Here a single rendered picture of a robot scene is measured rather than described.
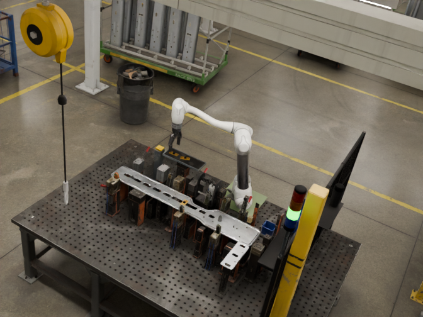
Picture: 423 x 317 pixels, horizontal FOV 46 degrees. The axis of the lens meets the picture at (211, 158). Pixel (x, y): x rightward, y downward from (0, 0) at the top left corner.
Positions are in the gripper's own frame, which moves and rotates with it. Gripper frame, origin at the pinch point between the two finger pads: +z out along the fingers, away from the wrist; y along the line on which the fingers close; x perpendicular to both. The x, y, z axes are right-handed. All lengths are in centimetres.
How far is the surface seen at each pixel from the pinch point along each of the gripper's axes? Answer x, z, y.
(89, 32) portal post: -267, 35, -215
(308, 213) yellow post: 139, -62, 92
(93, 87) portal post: -260, 119, -216
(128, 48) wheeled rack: -276, 96, -325
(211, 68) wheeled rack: -133, 91, -347
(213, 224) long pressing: 65, 23, 44
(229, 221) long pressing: 74, 23, 33
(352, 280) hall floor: 180, 123, -72
